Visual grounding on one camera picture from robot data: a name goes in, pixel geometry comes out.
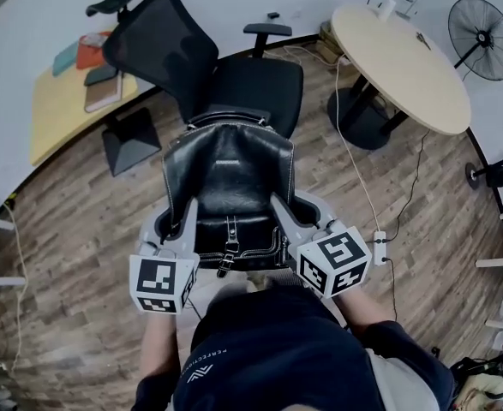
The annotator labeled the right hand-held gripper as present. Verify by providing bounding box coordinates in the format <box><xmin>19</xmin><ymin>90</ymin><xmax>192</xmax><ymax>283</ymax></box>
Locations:
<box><xmin>269</xmin><ymin>189</ymin><xmax>373</xmax><ymax>301</ymax></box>

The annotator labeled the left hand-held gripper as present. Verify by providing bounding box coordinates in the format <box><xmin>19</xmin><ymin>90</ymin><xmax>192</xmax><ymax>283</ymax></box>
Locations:
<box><xmin>129</xmin><ymin>197</ymin><xmax>201</xmax><ymax>316</ymax></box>

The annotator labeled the black leather bag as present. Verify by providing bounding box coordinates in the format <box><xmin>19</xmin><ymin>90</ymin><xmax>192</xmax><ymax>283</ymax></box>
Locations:
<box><xmin>161</xmin><ymin>110</ymin><xmax>297</xmax><ymax>278</ymax></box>

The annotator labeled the black mesh office chair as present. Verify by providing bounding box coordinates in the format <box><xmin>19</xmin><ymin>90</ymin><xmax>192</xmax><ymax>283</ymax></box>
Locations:
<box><xmin>86</xmin><ymin>0</ymin><xmax>306</xmax><ymax>143</ymax></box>

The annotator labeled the person's right forearm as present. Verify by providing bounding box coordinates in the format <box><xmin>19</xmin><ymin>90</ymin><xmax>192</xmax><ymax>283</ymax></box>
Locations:
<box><xmin>335</xmin><ymin>289</ymin><xmax>392</xmax><ymax>336</ymax></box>

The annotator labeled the person's left forearm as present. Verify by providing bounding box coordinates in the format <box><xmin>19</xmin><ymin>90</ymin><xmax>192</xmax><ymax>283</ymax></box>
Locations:
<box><xmin>141</xmin><ymin>313</ymin><xmax>183</xmax><ymax>402</ymax></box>

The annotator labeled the white power strip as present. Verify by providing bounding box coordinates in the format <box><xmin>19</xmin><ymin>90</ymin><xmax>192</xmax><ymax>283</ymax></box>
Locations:
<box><xmin>373</xmin><ymin>230</ymin><xmax>392</xmax><ymax>267</ymax></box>

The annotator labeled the person's dark shirt torso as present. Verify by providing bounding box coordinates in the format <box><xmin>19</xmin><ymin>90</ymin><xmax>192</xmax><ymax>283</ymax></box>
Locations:
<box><xmin>135</xmin><ymin>278</ymin><xmax>454</xmax><ymax>411</ymax></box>

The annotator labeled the brown notebook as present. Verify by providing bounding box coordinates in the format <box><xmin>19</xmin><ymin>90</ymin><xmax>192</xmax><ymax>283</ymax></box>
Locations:
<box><xmin>83</xmin><ymin>74</ymin><xmax>124</xmax><ymax>114</ymax></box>

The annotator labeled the yellow desk with black base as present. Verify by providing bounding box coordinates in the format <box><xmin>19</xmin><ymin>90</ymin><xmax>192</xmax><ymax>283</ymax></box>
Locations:
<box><xmin>28</xmin><ymin>32</ymin><xmax>163</xmax><ymax>178</ymax></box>

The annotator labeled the dark grey case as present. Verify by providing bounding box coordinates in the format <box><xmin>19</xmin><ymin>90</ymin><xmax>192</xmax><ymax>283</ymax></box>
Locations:
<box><xmin>83</xmin><ymin>64</ymin><xmax>119</xmax><ymax>87</ymax></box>

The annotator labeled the black coat rack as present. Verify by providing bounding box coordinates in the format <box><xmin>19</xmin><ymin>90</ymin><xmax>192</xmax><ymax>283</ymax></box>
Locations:
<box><xmin>464</xmin><ymin>143</ymin><xmax>503</xmax><ymax>191</ymax></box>

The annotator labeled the round beige table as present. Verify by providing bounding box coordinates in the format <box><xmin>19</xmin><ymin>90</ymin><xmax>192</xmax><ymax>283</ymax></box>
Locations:
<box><xmin>326</xmin><ymin>3</ymin><xmax>473</xmax><ymax>152</ymax></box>

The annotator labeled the orange pouch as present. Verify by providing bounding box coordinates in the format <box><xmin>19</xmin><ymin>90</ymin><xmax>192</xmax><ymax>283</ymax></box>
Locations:
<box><xmin>75</xmin><ymin>32</ymin><xmax>113</xmax><ymax>71</ymax></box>

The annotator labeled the teal notebook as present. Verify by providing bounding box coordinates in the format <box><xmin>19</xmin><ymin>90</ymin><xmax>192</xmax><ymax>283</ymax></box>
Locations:
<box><xmin>52</xmin><ymin>40</ymin><xmax>81</xmax><ymax>77</ymax></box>

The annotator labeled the black standing fan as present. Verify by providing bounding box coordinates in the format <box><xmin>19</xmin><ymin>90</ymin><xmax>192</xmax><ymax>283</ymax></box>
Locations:
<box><xmin>447</xmin><ymin>0</ymin><xmax>503</xmax><ymax>82</ymax></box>

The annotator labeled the long white cable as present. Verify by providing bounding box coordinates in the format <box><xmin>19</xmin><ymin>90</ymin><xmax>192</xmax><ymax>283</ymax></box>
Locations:
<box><xmin>334</xmin><ymin>56</ymin><xmax>383</xmax><ymax>234</ymax></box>

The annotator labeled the black cable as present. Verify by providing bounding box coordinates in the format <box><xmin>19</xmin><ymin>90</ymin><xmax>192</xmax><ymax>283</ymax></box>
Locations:
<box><xmin>381</xmin><ymin>257</ymin><xmax>400</xmax><ymax>323</ymax></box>
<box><xmin>379</xmin><ymin>128</ymin><xmax>431</xmax><ymax>243</ymax></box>

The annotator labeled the beige cable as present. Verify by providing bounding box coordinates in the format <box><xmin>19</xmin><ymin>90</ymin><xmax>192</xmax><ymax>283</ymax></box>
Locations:
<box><xmin>2</xmin><ymin>201</ymin><xmax>30</xmax><ymax>376</ymax></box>

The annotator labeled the thin white cable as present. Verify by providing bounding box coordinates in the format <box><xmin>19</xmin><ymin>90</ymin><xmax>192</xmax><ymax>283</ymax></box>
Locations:
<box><xmin>283</xmin><ymin>44</ymin><xmax>342</xmax><ymax>66</ymax></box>

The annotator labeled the tangle of black cables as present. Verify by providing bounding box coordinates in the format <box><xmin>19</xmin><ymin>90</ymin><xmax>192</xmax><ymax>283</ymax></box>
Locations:
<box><xmin>447</xmin><ymin>344</ymin><xmax>503</xmax><ymax>411</ymax></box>

